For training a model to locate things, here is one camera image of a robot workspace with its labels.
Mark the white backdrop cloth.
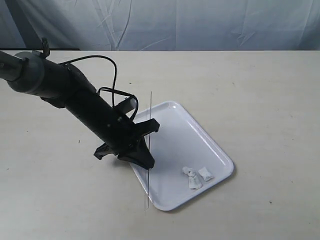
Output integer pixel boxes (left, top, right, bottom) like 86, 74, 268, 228
0, 0, 320, 51

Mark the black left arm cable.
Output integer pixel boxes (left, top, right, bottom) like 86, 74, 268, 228
39, 37, 140, 123

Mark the white plastic tray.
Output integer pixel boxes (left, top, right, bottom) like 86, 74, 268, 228
130, 101, 234, 211

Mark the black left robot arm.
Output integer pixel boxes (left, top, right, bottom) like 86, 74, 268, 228
0, 51, 160, 170

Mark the thin metal skewer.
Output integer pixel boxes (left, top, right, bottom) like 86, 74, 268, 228
146, 90, 153, 210

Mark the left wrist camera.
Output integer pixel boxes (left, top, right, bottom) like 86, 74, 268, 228
115, 97, 137, 114

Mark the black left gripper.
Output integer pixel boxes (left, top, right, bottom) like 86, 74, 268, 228
93, 112, 160, 168

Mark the white marshmallow piece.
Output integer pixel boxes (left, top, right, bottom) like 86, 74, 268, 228
198, 167, 214, 182
182, 166, 196, 177
188, 175, 202, 190

